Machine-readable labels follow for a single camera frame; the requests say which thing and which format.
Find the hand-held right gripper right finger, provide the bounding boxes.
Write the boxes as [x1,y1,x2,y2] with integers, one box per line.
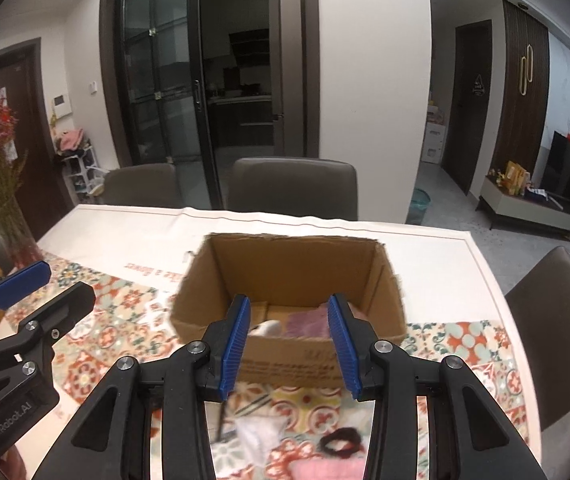
[327,294,548,480]

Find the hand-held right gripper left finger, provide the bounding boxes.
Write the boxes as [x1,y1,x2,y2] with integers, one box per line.
[32,294,253,480]

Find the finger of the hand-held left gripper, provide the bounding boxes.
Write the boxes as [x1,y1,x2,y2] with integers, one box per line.
[0,281,96,378]
[0,261,50,350]

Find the cardboard box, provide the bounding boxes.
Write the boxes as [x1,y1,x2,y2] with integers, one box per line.
[171,232,408,391]

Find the white cloth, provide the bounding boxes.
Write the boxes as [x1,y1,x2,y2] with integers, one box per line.
[234,412,290,462]

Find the brown hair scrunchie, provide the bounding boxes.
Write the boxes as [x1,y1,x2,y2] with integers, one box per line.
[319,427,363,460]

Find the pink fluffy cloth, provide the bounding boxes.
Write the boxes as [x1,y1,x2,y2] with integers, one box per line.
[290,457,368,480]

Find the white soft toy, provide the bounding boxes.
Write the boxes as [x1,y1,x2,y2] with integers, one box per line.
[252,320,286,339]

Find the glass vase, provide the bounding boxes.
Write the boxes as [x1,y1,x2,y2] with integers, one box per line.
[0,205,43,275]

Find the purple cloth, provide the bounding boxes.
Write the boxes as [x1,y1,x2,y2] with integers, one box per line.
[285,310,333,343]

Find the dark wooden entrance door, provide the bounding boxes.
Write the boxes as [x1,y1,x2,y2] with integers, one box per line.
[0,37,73,241]

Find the white shoe rack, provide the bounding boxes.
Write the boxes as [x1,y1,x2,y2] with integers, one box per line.
[60,145,100,197]

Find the pink bag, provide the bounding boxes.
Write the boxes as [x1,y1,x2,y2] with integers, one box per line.
[57,129,86,154]

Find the green waste bin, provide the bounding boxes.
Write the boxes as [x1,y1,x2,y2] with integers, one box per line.
[407,188,430,226]

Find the white storage box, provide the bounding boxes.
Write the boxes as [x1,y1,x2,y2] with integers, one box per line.
[422,125,446,164]

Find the white television cabinet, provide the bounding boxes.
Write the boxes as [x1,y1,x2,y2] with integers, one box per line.
[475,175,570,239]

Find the yellow box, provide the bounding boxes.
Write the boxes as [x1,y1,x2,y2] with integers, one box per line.
[507,160,528,194]

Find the sliding glass door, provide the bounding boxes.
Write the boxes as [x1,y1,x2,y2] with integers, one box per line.
[115,0,204,167]

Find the dark room door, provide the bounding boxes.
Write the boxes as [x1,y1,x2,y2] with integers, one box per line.
[442,20,494,196]

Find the silver refrigerator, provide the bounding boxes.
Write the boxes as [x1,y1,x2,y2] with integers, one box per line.
[267,0,302,158]

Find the slatted wood wall panel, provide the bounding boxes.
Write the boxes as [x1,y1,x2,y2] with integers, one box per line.
[492,0,550,182]

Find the gold wall ornament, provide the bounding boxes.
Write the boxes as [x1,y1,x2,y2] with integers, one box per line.
[517,45,536,96]

